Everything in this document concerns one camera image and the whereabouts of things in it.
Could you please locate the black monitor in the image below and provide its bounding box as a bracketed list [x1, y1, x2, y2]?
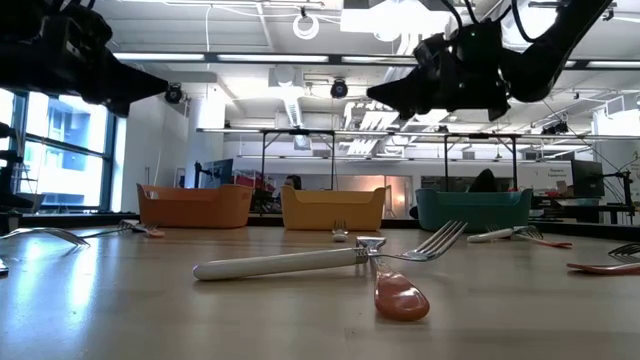
[570, 159, 606, 198]

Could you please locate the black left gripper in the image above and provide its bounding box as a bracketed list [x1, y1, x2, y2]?
[34, 8, 169, 119]

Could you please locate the yellow plastic bin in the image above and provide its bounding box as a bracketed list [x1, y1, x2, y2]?
[279, 184, 389, 232]

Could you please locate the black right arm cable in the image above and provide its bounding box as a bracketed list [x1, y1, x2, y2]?
[439, 0, 539, 45]

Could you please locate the orange-handled metal fork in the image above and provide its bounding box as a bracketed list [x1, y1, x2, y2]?
[355, 235, 431, 323]
[130, 223, 167, 239]
[519, 225, 574, 250]
[565, 261, 640, 276]

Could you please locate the white ceiling light strip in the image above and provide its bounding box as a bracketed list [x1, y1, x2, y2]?
[113, 52, 206, 62]
[217, 53, 330, 64]
[585, 60, 640, 69]
[341, 55, 419, 65]

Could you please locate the blue screen monitor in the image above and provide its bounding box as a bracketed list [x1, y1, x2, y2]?
[193, 158, 235, 190]

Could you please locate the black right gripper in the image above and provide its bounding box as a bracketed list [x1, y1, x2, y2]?
[367, 20, 511, 122]

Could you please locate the large glass window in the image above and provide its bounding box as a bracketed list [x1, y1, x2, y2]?
[0, 88, 119, 214]

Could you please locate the black monitor stand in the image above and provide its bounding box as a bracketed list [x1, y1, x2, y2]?
[601, 169, 637, 226]

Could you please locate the black metal fork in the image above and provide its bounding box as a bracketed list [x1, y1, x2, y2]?
[78, 219, 151, 239]
[607, 243, 640, 265]

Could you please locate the teal plastic bin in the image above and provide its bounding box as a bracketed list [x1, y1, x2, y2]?
[414, 187, 534, 234]

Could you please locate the black aluminium table frame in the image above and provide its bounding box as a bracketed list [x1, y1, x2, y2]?
[19, 210, 640, 240]

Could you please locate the orange plastic bin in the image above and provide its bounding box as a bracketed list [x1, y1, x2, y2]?
[136, 183, 255, 230]

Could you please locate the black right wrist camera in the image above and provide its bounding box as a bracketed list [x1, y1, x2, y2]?
[413, 32, 451, 69]

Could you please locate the white cable coil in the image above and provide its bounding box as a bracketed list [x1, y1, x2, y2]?
[291, 12, 321, 42]

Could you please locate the white ceiling duct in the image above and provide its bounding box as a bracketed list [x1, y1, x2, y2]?
[267, 64, 307, 129]

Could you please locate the dark background desk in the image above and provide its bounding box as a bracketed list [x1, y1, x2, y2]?
[530, 195, 640, 225]

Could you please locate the black overhead beam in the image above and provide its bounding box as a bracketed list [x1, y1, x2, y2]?
[112, 51, 640, 70]

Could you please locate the white-handled metal fork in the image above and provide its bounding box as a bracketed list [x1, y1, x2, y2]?
[192, 219, 469, 282]
[331, 218, 350, 244]
[466, 224, 545, 245]

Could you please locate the silver fork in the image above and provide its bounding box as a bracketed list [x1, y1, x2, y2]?
[0, 227, 92, 248]

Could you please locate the black workstation frame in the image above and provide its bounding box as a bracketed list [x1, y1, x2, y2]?
[442, 132, 520, 193]
[258, 128, 337, 192]

